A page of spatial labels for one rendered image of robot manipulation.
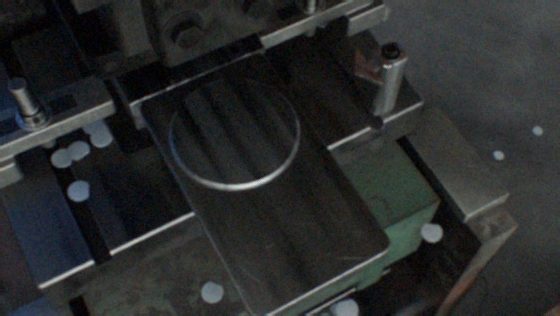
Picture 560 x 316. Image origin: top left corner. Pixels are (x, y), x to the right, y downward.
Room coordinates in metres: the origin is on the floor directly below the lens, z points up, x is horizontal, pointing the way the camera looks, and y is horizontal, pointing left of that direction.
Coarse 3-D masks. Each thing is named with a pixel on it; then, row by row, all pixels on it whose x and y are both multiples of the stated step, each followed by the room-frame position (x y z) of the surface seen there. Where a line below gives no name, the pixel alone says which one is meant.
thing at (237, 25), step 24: (120, 0) 0.36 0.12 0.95; (144, 0) 0.35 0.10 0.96; (168, 0) 0.34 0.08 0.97; (192, 0) 0.35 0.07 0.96; (216, 0) 0.36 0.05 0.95; (240, 0) 0.37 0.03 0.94; (264, 0) 0.37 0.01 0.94; (120, 24) 0.35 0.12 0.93; (144, 24) 0.36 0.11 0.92; (168, 24) 0.34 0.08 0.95; (192, 24) 0.34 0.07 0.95; (216, 24) 0.36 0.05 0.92; (240, 24) 0.37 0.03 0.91; (264, 24) 0.38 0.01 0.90; (120, 48) 0.35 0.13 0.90; (144, 48) 0.36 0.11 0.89; (168, 48) 0.34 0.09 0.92; (192, 48) 0.35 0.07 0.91; (216, 48) 0.36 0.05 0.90
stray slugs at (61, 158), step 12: (324, 24) 0.55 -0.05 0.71; (96, 120) 0.41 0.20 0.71; (96, 132) 0.39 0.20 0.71; (108, 132) 0.39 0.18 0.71; (72, 144) 0.38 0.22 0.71; (84, 144) 0.38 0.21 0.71; (96, 144) 0.38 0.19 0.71; (60, 156) 0.36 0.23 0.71; (72, 156) 0.36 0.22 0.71; (72, 192) 0.32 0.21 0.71; (84, 192) 0.32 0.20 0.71; (432, 228) 0.31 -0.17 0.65; (432, 240) 0.30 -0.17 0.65; (204, 288) 0.24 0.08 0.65; (216, 288) 0.24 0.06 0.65; (216, 300) 0.23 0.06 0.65; (348, 300) 0.23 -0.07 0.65; (348, 312) 0.22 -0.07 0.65
